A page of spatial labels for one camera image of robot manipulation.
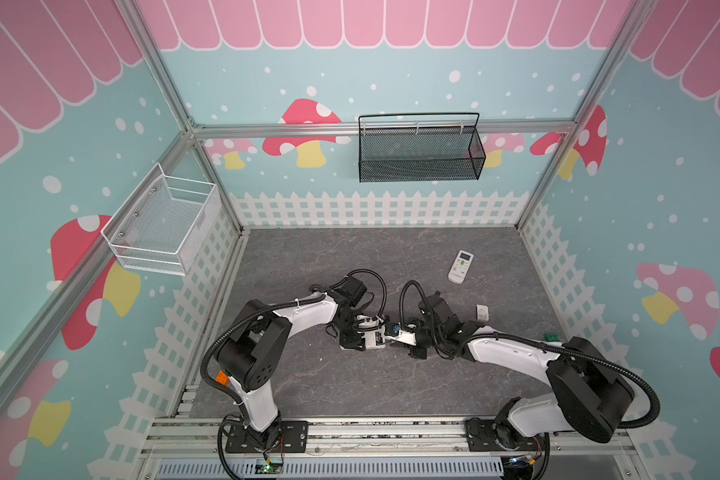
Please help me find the black wire mesh basket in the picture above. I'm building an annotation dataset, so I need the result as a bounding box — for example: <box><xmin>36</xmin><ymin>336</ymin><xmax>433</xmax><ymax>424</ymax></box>
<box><xmin>357</xmin><ymin>112</ymin><xmax>487</xmax><ymax>183</ymax></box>

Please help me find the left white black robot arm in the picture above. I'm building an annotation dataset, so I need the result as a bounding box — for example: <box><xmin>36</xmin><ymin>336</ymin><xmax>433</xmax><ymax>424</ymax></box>
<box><xmin>199</xmin><ymin>269</ymin><xmax>388</xmax><ymax>453</ymax></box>

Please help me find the white remote with green buttons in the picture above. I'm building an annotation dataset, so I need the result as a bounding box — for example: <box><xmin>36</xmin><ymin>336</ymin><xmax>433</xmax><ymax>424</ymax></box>
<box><xmin>361</xmin><ymin>327</ymin><xmax>386</xmax><ymax>350</ymax></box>

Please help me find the white wire mesh basket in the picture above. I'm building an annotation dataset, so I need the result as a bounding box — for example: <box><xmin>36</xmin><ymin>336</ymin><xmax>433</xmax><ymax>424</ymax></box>
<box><xmin>101</xmin><ymin>164</ymin><xmax>221</xmax><ymax>276</ymax></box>

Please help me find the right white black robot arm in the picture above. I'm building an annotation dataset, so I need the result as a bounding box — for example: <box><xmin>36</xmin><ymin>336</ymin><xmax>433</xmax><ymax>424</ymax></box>
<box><xmin>385</xmin><ymin>293</ymin><xmax>661</xmax><ymax>451</ymax></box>

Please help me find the white air conditioner remote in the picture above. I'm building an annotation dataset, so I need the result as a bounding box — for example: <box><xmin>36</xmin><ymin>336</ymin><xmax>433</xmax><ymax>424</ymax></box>
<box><xmin>447</xmin><ymin>250</ymin><xmax>474</xmax><ymax>284</ymax></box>

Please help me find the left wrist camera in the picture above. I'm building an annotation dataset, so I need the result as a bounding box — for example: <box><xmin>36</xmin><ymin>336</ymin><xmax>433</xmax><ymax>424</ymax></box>
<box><xmin>354</xmin><ymin>315</ymin><xmax>388</xmax><ymax>332</ymax></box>

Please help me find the orange toy brick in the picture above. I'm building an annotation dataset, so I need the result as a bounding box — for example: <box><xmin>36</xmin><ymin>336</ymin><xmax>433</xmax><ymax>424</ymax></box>
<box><xmin>216</xmin><ymin>371</ymin><xmax>229</xmax><ymax>385</ymax></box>

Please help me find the white battery cover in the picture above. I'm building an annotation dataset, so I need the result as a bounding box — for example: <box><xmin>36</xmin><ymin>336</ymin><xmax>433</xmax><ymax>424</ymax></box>
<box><xmin>476</xmin><ymin>304</ymin><xmax>490</xmax><ymax>322</ymax></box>

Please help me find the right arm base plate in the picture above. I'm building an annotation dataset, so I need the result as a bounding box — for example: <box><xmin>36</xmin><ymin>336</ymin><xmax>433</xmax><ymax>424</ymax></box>
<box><xmin>464</xmin><ymin>417</ymin><xmax>543</xmax><ymax>452</ymax></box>

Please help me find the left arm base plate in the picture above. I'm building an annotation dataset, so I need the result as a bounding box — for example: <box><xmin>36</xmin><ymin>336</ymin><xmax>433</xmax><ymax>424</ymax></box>
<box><xmin>223</xmin><ymin>420</ymin><xmax>309</xmax><ymax>454</ymax></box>

